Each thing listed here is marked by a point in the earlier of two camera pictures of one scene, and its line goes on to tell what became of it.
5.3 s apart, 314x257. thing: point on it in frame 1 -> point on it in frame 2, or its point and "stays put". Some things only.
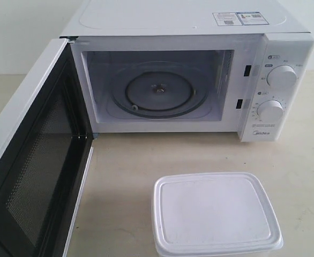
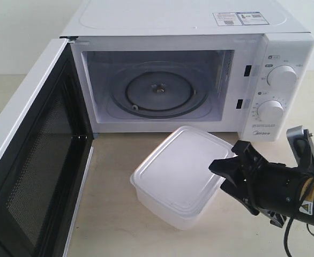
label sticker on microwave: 239,19 stays put
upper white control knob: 282,77 stays put
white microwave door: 38,155 stays put
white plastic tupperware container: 213,214 -> 172,180
